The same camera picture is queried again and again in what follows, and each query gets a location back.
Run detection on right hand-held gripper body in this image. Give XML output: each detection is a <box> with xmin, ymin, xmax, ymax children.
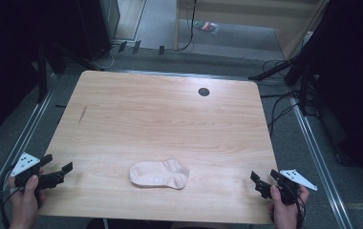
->
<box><xmin>255</xmin><ymin>169</ymin><xmax>318</xmax><ymax>205</ymax></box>

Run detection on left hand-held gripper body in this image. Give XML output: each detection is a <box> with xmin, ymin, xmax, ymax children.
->
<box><xmin>10</xmin><ymin>152</ymin><xmax>66</xmax><ymax>192</ymax></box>

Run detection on white ankle sock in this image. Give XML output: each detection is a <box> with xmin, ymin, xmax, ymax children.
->
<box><xmin>129</xmin><ymin>158</ymin><xmax>191</xmax><ymax>191</ymax></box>

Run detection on person's right hand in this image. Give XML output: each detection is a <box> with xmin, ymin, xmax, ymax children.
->
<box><xmin>267</xmin><ymin>184</ymin><xmax>310</xmax><ymax>229</ymax></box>

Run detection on person's left hand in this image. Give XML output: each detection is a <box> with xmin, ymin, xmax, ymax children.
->
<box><xmin>9</xmin><ymin>174</ymin><xmax>47</xmax><ymax>229</ymax></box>

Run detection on black upright stand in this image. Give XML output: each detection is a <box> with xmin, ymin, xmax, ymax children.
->
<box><xmin>36</xmin><ymin>44</ymin><xmax>49</xmax><ymax>104</ymax></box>

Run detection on black metal stand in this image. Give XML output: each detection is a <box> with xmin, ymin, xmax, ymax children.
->
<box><xmin>247</xmin><ymin>55</ymin><xmax>303</xmax><ymax>81</ymax></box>

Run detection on black curtain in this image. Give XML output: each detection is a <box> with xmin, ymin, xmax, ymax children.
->
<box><xmin>297</xmin><ymin>0</ymin><xmax>363</xmax><ymax>195</ymax></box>
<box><xmin>0</xmin><ymin>0</ymin><xmax>85</xmax><ymax>149</ymax></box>

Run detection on dark cabinet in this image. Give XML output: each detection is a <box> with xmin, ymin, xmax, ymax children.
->
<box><xmin>75</xmin><ymin>0</ymin><xmax>121</xmax><ymax>60</ymax></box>

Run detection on colourful packet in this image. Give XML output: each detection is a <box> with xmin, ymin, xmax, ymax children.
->
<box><xmin>193</xmin><ymin>20</ymin><xmax>219</xmax><ymax>34</ymax></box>

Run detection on beige wooden panel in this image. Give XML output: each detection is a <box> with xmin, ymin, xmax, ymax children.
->
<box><xmin>174</xmin><ymin>0</ymin><xmax>331</xmax><ymax>60</ymax></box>

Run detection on aluminium floor rail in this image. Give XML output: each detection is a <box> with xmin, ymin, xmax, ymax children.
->
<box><xmin>289</xmin><ymin>95</ymin><xmax>353</xmax><ymax>229</ymax></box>
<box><xmin>0</xmin><ymin>72</ymin><xmax>60</xmax><ymax>222</ymax></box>

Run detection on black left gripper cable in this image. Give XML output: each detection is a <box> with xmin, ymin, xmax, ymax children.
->
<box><xmin>0</xmin><ymin>164</ymin><xmax>15</xmax><ymax>229</ymax></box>

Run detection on black floor cables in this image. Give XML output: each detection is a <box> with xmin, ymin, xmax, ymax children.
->
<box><xmin>260</xmin><ymin>58</ymin><xmax>317</xmax><ymax>136</ymax></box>

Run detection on white floor cable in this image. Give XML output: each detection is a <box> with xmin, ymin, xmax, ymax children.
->
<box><xmin>88</xmin><ymin>46</ymin><xmax>117</xmax><ymax>72</ymax></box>

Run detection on black hanging cable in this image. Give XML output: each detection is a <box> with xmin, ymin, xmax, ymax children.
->
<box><xmin>179</xmin><ymin>0</ymin><xmax>199</xmax><ymax>52</ymax></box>

